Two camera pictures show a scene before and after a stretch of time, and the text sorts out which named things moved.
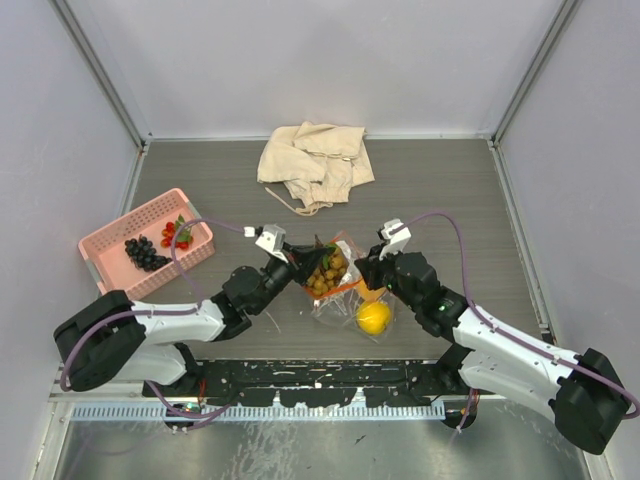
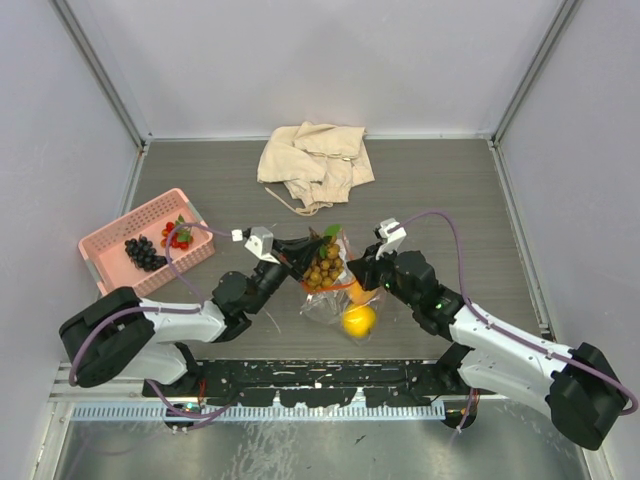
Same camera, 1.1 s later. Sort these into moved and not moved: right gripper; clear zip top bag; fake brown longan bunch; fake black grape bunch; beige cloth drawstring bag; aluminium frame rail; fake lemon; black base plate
Moved: clear zip top bag; fake brown longan bunch; fake lemon
Not moved: aluminium frame rail; right gripper; beige cloth drawstring bag; black base plate; fake black grape bunch
